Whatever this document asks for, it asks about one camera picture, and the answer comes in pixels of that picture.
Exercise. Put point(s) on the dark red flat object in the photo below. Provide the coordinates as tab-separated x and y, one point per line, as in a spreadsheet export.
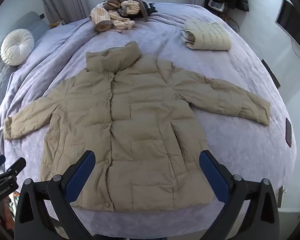
288	132

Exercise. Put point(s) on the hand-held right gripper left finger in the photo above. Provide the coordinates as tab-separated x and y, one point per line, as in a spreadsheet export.
79	178

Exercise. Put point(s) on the tan puffer jacket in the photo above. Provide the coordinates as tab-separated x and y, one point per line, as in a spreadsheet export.
130	130

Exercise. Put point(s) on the lavender blanket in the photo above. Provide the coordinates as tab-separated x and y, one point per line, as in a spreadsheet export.
227	80

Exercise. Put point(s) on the dark cloth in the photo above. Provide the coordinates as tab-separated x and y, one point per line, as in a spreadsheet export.
150	8

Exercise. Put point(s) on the wall television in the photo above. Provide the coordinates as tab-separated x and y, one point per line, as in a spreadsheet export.
293	25

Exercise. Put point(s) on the yellow bedside clutter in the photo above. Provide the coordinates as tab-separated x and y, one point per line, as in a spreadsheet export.
56	23

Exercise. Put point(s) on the patterned box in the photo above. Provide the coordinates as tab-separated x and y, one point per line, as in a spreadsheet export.
215	5

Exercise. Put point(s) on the black bed frame edge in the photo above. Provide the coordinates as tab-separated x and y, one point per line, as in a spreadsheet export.
271	72

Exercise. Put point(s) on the round white pleated pillow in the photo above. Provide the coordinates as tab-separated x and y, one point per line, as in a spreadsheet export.
17	47

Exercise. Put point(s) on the cream striped fleece robe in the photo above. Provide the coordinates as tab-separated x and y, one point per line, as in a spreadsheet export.
115	12

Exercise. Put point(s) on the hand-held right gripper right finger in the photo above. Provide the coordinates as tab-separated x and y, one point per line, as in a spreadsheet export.
215	178

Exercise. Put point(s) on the grey upholstered headboard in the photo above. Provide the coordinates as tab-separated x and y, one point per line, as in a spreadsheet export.
36	27

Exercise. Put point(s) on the folded cream puffer jacket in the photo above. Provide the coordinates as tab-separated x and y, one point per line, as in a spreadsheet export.
207	36

